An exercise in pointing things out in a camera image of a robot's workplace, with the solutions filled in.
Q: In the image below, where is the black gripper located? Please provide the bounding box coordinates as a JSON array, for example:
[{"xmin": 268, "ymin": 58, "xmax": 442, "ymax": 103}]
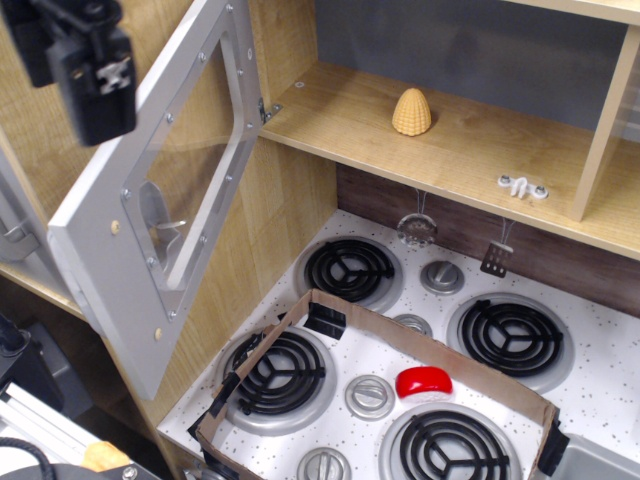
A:
[{"xmin": 1, "ymin": 1, "xmax": 137, "ymax": 147}]

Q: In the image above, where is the grey toy microwave door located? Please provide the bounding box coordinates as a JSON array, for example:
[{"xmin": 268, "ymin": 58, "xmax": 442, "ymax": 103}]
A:
[{"xmin": 48, "ymin": 1, "xmax": 264, "ymax": 399}]

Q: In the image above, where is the black box at left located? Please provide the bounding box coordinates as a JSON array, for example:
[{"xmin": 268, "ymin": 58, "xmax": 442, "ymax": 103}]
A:
[{"xmin": 1, "ymin": 316, "xmax": 93, "ymax": 419}]

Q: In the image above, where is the brown cardboard fence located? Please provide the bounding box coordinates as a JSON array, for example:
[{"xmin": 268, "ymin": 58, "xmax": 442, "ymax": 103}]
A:
[{"xmin": 190, "ymin": 290, "xmax": 569, "ymax": 479}]

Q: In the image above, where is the yellow toy corn cob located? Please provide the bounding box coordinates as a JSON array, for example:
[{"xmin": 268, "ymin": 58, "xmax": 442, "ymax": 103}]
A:
[{"xmin": 392, "ymin": 88, "xmax": 432, "ymax": 137}]

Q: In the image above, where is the back left stove burner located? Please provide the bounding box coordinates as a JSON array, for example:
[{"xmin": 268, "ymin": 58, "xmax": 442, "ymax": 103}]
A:
[{"xmin": 293, "ymin": 236, "xmax": 404, "ymax": 313}]

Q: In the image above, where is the stove burner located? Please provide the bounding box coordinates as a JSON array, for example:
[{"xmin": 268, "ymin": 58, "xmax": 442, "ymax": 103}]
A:
[
  {"xmin": 378, "ymin": 402, "xmax": 523, "ymax": 480},
  {"xmin": 226, "ymin": 327, "xmax": 337, "ymax": 437},
  {"xmin": 293, "ymin": 236, "xmax": 404, "ymax": 313},
  {"xmin": 446, "ymin": 292, "xmax": 575, "ymax": 394}
]

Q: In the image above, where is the hanging toy strainer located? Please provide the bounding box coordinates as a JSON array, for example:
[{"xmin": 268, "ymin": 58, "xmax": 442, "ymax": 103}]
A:
[{"xmin": 396, "ymin": 188, "xmax": 438, "ymax": 248}]

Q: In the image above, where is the front left stove burner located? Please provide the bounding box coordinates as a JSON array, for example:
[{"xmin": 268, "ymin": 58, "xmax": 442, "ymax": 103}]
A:
[{"xmin": 226, "ymin": 327, "xmax": 337, "ymax": 437}]

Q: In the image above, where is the orange object at bottom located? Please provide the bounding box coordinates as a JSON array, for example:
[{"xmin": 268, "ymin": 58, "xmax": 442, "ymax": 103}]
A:
[{"xmin": 81, "ymin": 441, "xmax": 131, "ymax": 472}]

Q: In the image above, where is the small grey centre knob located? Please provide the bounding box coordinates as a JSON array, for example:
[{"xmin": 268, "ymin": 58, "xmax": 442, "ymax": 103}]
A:
[{"xmin": 393, "ymin": 314, "xmax": 433, "ymax": 338}]

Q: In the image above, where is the grey back stove knob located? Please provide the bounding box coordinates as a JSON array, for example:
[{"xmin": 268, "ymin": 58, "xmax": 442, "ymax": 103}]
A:
[{"xmin": 420, "ymin": 260, "xmax": 465, "ymax": 295}]

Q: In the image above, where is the grey stove knob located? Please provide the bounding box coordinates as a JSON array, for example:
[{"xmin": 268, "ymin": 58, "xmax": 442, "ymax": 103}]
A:
[
  {"xmin": 344, "ymin": 375, "xmax": 395, "ymax": 421},
  {"xmin": 297, "ymin": 447, "xmax": 352, "ymax": 480},
  {"xmin": 420, "ymin": 260, "xmax": 465, "ymax": 295}
]

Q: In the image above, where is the grey middle stove knob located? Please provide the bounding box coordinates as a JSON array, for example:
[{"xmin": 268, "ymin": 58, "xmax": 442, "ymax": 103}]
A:
[{"xmin": 344, "ymin": 375, "xmax": 395, "ymax": 421}]

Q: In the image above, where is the white door latch clip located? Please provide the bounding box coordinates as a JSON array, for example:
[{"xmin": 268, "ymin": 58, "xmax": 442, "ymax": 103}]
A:
[{"xmin": 497, "ymin": 175, "xmax": 549, "ymax": 200}]

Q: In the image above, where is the hanging toy spatula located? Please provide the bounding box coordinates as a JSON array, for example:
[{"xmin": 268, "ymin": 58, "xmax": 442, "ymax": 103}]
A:
[{"xmin": 480, "ymin": 218, "xmax": 515, "ymax": 278}]

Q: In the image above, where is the red toy cheese wheel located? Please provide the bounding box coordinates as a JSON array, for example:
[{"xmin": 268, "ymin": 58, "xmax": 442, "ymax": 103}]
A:
[{"xmin": 395, "ymin": 366, "xmax": 454, "ymax": 402}]

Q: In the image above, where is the grey front stove knob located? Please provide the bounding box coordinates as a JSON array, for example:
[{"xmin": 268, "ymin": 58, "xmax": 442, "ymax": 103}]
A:
[{"xmin": 297, "ymin": 447, "xmax": 352, "ymax": 480}]

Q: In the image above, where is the back right stove burner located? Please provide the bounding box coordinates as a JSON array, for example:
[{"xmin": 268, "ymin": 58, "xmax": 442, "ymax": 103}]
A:
[{"xmin": 446, "ymin": 292, "xmax": 575, "ymax": 394}]

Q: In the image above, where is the front right stove burner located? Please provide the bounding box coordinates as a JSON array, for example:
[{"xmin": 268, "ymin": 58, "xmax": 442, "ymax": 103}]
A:
[{"xmin": 378, "ymin": 402, "xmax": 523, "ymax": 480}]

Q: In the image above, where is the grey toy sink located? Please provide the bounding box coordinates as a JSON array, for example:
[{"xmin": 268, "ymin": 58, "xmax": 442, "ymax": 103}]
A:
[{"xmin": 550, "ymin": 435, "xmax": 640, "ymax": 480}]

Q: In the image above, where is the grey wall phone holder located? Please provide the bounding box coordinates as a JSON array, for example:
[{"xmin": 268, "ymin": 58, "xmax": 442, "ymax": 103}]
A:
[{"xmin": 139, "ymin": 180, "xmax": 186, "ymax": 263}]

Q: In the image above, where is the grey fridge door handle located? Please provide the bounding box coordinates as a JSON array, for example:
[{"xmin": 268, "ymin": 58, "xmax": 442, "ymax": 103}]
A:
[{"xmin": 1, "ymin": 149, "xmax": 48, "ymax": 281}]

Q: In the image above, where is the black braided cable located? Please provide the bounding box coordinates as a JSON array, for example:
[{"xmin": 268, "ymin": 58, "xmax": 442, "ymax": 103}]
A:
[{"xmin": 0, "ymin": 435, "xmax": 56, "ymax": 480}]

